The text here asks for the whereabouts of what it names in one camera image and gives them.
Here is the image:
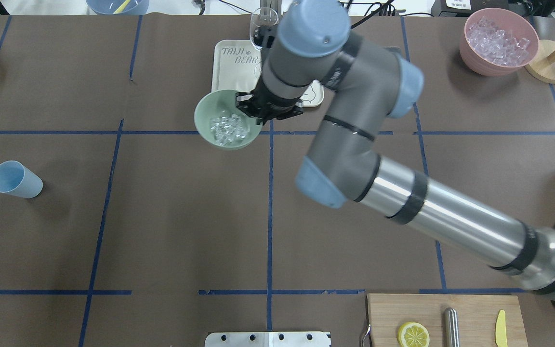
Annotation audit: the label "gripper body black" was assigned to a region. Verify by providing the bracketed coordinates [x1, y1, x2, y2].
[236, 92, 304, 125]

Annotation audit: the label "green ceramic bowl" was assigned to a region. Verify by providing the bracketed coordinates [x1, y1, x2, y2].
[194, 90, 262, 151]

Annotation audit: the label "light blue plastic cup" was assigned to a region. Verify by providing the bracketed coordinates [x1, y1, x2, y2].
[0, 160, 43, 199]

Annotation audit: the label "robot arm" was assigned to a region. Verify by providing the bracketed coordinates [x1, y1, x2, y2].
[240, 0, 555, 300]

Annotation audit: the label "blue plastic bowl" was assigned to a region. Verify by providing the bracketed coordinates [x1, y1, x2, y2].
[86, 0, 151, 15]

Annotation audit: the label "pink bowl with ice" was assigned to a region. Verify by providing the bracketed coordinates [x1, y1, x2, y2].
[460, 7, 539, 77]

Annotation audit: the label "cream serving tray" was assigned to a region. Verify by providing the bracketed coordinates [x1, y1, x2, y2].
[211, 40, 324, 107]

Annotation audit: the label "clear wine glass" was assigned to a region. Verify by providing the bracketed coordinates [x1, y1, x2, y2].
[249, 7, 279, 51]

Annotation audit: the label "yellow plastic fork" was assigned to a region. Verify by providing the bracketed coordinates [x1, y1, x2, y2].
[113, 0, 131, 14]

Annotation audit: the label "half lemon slice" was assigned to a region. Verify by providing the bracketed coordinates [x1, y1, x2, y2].
[396, 321, 430, 347]

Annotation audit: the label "wooden cutting board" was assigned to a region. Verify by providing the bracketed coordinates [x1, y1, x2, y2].
[367, 294, 529, 347]

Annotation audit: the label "yellow plastic knife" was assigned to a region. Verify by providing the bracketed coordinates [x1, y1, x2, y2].
[495, 309, 508, 347]

